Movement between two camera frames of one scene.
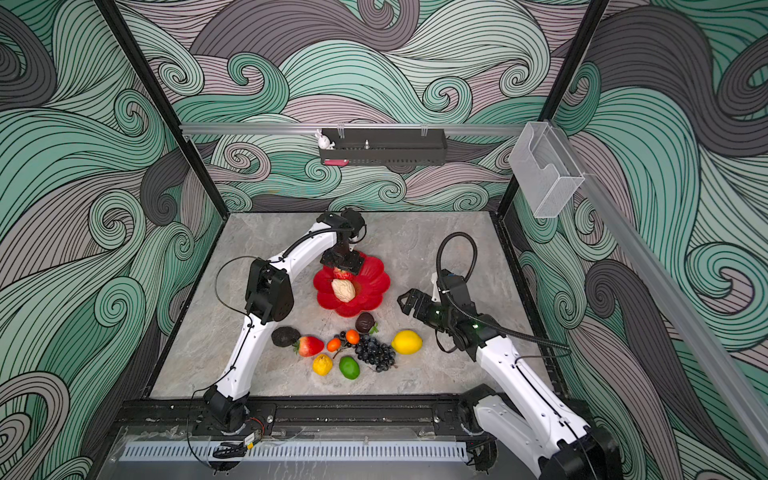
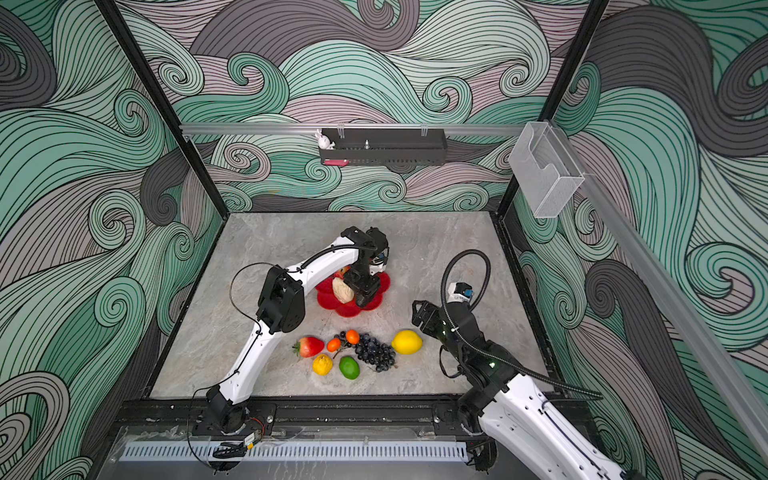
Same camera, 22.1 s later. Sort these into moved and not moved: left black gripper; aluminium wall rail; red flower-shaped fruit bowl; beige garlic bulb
Moved: left black gripper
Not moved: beige garlic bulb; aluminium wall rail; red flower-shaped fruit bowl
